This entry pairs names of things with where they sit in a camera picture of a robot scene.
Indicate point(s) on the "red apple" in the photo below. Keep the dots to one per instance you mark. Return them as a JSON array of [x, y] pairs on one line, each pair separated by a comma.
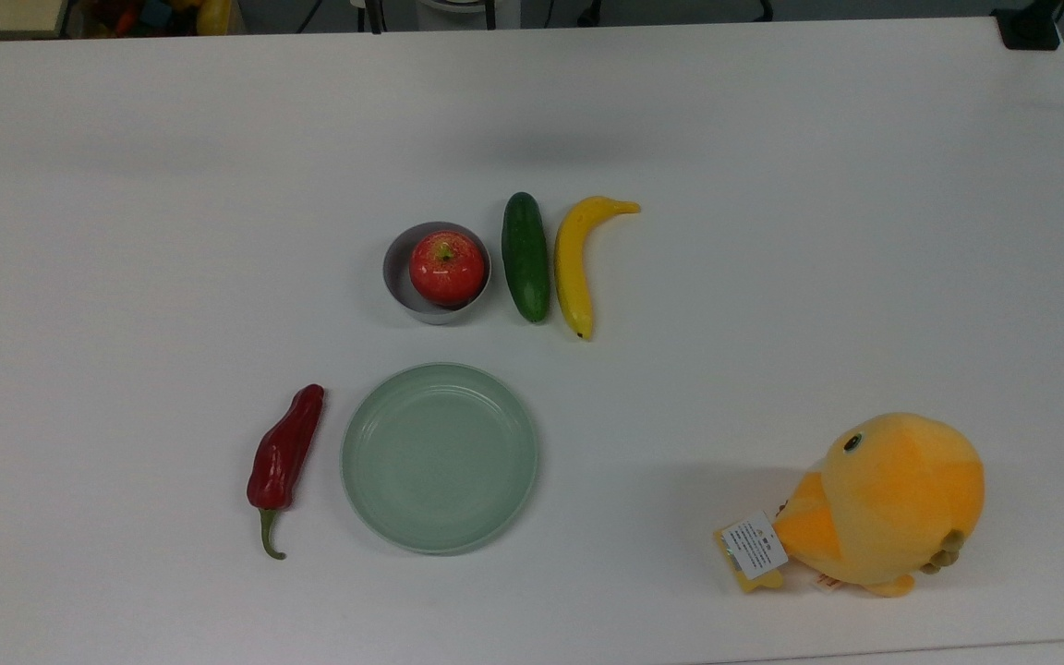
[[447, 272]]

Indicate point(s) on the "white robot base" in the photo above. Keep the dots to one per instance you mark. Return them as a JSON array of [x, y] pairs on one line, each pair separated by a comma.
[[467, 14]]

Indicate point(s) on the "green cucumber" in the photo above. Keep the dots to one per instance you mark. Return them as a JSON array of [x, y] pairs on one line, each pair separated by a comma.
[[525, 259]]

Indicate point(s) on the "yellow banana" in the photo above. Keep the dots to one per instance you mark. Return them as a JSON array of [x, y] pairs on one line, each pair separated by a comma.
[[571, 268]]

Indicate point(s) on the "grey round bowl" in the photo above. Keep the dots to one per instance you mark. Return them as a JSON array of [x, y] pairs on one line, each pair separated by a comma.
[[395, 277]]

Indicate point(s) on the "pale green plate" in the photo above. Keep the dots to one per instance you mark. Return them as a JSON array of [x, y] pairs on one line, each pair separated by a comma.
[[440, 459]]

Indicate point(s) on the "red chili pepper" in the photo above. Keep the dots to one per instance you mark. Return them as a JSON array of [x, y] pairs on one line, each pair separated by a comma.
[[284, 453]]

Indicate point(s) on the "yellow plush duck toy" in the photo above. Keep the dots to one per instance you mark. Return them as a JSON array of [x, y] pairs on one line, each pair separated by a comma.
[[901, 499]]

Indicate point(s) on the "yellow background object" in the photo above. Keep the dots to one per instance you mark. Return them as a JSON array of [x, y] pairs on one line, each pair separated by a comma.
[[213, 17]]

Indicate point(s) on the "black table clamp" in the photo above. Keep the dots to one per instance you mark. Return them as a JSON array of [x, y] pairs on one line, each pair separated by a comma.
[[1029, 28]]

